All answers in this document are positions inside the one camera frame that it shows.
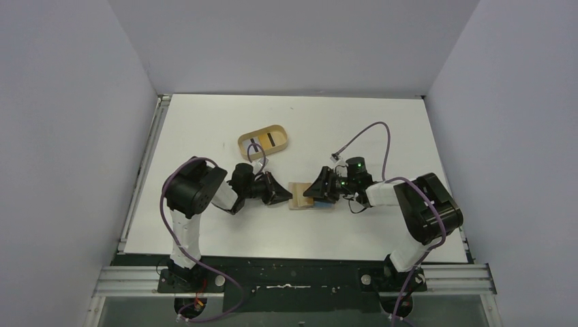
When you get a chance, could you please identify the blue plastic card sleeves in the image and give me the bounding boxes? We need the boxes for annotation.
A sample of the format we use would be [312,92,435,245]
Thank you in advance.
[311,201,335,210]

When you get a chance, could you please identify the beige card holder wallet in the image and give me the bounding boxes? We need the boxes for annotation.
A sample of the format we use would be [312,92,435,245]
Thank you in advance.
[288,182,317,211]

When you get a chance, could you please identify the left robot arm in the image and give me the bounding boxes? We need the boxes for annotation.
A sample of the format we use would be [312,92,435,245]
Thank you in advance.
[159,156,292,272]

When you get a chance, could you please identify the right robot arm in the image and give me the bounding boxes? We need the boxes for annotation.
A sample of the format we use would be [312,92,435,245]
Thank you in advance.
[303,157,463,274]

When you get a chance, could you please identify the white card black stripe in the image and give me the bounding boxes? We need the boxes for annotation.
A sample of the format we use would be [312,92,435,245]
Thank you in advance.
[241,137,262,157]

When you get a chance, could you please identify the oval wooden tray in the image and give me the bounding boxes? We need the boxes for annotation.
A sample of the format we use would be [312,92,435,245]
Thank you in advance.
[237,125,288,160]

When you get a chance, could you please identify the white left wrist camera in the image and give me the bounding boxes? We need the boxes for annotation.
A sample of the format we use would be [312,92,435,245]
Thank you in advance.
[251,158,269,174]

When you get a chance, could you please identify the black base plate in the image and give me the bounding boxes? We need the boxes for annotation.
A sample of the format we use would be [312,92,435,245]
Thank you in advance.
[112,255,474,320]

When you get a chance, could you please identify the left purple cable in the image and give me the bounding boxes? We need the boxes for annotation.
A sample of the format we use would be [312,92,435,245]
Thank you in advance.
[159,143,267,324]

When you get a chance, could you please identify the aluminium rail frame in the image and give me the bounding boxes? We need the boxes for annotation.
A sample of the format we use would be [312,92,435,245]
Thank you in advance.
[82,94,173,326]

